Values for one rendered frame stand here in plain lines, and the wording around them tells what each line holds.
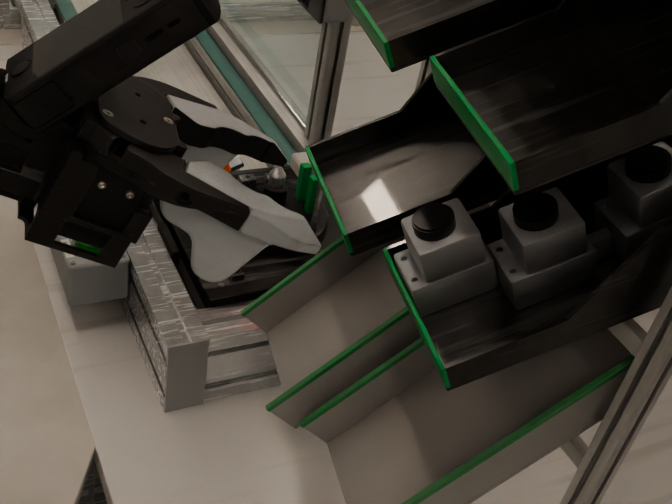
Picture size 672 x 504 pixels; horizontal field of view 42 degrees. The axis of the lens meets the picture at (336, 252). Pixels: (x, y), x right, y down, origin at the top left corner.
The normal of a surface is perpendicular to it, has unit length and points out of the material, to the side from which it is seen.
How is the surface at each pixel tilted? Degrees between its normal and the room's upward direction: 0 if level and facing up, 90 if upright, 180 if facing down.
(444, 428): 45
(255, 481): 0
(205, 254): 82
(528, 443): 90
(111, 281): 90
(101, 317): 0
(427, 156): 25
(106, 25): 37
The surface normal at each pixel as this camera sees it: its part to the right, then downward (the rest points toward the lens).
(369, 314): -0.56, -0.53
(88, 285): 0.42, 0.60
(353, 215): -0.26, -0.70
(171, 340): 0.16, -0.79
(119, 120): 0.55, -0.73
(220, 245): 0.00, 0.49
